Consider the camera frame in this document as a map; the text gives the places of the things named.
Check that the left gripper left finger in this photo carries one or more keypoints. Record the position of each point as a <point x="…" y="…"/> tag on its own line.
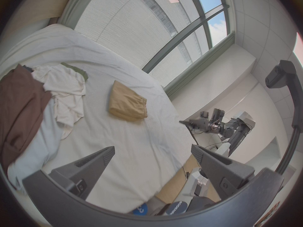
<point x="80" y="176"/>

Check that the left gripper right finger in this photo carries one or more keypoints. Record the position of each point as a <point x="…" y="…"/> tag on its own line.
<point x="224" y="174"/>

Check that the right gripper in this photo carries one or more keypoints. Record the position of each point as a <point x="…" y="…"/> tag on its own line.
<point x="202" y="125"/>

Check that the tan shorts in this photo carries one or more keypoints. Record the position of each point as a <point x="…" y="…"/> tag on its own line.
<point x="125" y="100"/>

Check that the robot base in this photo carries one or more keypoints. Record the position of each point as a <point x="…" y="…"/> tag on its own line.
<point x="193" y="185"/>

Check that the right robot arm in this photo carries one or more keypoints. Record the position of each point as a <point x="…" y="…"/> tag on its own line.
<point x="246" y="119"/>

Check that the bed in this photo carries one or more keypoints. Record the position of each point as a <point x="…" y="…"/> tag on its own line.
<point x="130" y="145"/>

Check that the pale grey garment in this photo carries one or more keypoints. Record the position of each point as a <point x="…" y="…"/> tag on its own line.
<point x="35" y="155"/>

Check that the cream garment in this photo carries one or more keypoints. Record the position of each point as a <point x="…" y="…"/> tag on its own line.
<point x="66" y="91"/>

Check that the brown garment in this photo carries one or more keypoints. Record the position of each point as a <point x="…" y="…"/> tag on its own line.
<point x="19" y="107"/>

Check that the green garment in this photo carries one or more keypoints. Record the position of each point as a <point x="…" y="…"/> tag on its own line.
<point x="80" y="71"/>

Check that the window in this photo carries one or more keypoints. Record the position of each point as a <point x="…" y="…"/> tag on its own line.
<point x="142" y="32"/>

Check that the black garment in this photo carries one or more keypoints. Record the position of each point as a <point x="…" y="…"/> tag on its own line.
<point x="28" y="68"/>

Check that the grey-green curtain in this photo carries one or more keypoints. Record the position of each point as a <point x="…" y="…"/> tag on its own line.
<point x="71" y="6"/>

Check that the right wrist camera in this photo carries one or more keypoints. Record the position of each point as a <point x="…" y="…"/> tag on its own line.
<point x="204" y="115"/>

